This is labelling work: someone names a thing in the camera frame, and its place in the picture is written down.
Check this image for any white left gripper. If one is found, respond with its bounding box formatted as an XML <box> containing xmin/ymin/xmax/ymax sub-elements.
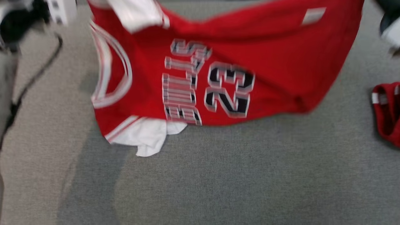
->
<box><xmin>47</xmin><ymin>0</ymin><xmax>78</xmax><ymax>25</ymax></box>

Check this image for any red shorts white stripe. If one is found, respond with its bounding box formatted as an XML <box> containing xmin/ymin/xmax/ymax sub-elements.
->
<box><xmin>371</xmin><ymin>82</ymin><xmax>400</xmax><ymax>148</ymax></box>

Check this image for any left camera cable teal plug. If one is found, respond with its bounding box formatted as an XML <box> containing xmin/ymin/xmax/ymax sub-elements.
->
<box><xmin>0</xmin><ymin>33</ymin><xmax>63</xmax><ymax>149</ymax></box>

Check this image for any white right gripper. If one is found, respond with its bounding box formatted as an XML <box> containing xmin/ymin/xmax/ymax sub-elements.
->
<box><xmin>381</xmin><ymin>17</ymin><xmax>400</xmax><ymax>52</ymax></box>

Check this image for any red basketball jersey white trim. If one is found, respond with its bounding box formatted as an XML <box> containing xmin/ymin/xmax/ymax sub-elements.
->
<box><xmin>87</xmin><ymin>0</ymin><xmax>365</xmax><ymax>157</ymax></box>

